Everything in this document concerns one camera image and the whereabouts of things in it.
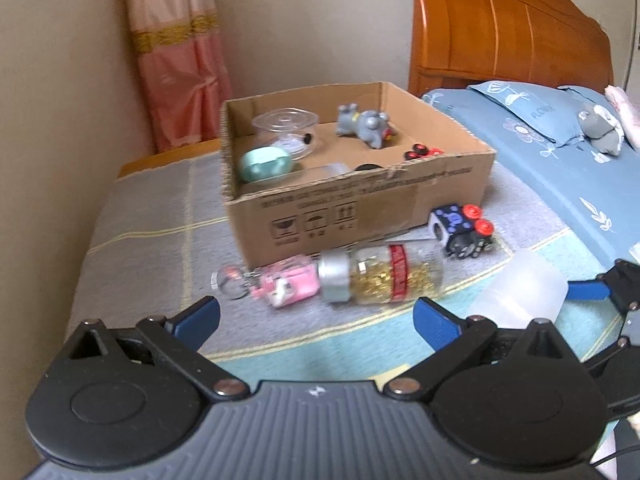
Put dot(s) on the blue floral bed sheet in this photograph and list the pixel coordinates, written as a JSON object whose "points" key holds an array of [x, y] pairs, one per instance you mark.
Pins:
{"points": [[550, 185]]}

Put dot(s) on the grey toy figure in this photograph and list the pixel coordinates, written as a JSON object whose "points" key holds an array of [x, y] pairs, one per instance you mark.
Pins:
{"points": [[367, 125]]}

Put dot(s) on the wooden bedside table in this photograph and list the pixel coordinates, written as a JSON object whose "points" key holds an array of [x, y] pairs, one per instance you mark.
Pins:
{"points": [[150, 162]]}

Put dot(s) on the cardboard box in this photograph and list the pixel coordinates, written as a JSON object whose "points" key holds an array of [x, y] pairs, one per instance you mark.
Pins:
{"points": [[350, 210]]}

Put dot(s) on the pink cloth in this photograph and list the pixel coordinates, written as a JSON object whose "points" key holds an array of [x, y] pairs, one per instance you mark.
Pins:
{"points": [[627, 115]]}

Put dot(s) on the mint green earbud case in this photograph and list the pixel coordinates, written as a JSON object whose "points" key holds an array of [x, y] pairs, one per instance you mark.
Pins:
{"points": [[265, 165]]}

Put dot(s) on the striped grey teal blanket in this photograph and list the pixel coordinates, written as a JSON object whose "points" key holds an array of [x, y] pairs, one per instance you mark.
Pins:
{"points": [[150, 240]]}

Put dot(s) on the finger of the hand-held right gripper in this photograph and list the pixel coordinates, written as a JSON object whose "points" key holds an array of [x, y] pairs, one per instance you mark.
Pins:
{"points": [[585, 290], [622, 347]]}

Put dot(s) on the glass bottle with gold pins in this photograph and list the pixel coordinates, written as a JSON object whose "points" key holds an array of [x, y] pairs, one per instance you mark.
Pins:
{"points": [[390, 275]]}

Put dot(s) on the red black wheeled toy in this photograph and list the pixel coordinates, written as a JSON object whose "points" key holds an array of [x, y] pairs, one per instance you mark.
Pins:
{"points": [[420, 152]]}

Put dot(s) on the pink curtain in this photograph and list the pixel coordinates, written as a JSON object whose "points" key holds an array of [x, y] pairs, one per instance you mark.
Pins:
{"points": [[175, 60]]}

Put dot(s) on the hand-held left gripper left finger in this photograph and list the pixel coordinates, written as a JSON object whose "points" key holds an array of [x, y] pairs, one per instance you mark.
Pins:
{"points": [[197, 317]]}

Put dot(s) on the blue floral pillow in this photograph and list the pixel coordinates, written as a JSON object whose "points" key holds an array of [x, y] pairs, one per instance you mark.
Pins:
{"points": [[530, 110]]}

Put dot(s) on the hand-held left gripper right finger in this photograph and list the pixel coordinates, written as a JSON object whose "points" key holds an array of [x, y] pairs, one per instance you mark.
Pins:
{"points": [[437, 325]]}

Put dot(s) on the grey plush toy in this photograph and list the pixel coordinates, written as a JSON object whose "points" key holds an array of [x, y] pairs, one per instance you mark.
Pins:
{"points": [[600, 130]]}

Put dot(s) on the frosted plastic cup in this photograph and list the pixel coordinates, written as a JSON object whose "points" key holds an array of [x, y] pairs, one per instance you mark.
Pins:
{"points": [[520, 290]]}

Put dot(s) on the wooden bed headboard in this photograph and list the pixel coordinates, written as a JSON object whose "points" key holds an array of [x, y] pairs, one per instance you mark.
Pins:
{"points": [[500, 20]]}

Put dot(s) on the clear plastic round container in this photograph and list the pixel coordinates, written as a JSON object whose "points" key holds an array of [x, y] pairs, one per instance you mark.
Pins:
{"points": [[285, 120]]}

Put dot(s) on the black fidget cube toy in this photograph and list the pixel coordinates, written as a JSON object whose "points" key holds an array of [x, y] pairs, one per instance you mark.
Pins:
{"points": [[460, 232]]}

